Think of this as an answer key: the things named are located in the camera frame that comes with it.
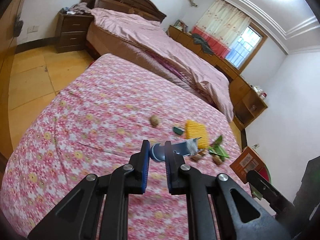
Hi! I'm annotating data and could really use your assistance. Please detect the pink floral bedspread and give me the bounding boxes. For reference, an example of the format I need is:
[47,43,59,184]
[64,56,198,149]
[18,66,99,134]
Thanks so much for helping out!
[1,54,240,237]

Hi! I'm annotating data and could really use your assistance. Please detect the small green box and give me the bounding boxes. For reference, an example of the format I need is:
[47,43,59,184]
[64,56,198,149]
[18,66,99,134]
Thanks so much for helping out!
[172,126,184,135]

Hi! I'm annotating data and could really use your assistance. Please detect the pink quilt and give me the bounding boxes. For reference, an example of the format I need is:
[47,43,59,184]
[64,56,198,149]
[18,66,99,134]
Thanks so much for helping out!
[87,8,234,122]

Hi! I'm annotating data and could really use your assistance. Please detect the yellow corrugated foam piece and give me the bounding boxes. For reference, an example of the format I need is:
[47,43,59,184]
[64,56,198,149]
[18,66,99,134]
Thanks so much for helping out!
[184,120,209,149]

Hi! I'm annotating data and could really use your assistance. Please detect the long wooden cabinet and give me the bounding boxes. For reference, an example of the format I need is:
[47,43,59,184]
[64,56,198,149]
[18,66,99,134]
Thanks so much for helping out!
[167,25,267,130]

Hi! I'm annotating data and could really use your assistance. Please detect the window with bars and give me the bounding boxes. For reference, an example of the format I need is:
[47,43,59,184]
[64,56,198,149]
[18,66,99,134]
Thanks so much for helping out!
[223,23,267,73]

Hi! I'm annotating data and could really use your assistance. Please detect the dark wooden bed headboard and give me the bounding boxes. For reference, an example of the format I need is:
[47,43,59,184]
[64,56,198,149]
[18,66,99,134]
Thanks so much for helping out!
[81,0,166,23]

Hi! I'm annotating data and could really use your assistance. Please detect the green leaf wrapper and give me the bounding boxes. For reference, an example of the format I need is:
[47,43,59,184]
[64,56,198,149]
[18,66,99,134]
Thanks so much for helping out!
[208,135,229,161]

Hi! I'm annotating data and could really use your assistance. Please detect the dark clothes on cabinet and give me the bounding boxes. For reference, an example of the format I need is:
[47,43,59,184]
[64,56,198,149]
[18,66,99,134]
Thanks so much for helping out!
[191,33,214,55]

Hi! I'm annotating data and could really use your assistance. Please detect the orange cardboard box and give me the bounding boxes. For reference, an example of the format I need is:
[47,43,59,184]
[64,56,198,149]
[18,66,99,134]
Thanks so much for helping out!
[230,146,266,184]

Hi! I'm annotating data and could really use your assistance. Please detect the floral red-hem curtain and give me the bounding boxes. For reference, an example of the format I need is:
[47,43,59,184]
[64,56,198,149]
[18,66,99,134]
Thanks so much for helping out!
[192,0,252,59]

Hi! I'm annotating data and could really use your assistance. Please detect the dark wooden nightstand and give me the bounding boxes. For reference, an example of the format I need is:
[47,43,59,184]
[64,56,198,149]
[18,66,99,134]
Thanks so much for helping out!
[55,11,93,53]

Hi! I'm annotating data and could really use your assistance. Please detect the brown nut shell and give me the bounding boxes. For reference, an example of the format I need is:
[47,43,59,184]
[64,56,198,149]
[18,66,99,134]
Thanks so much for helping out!
[149,115,160,128]

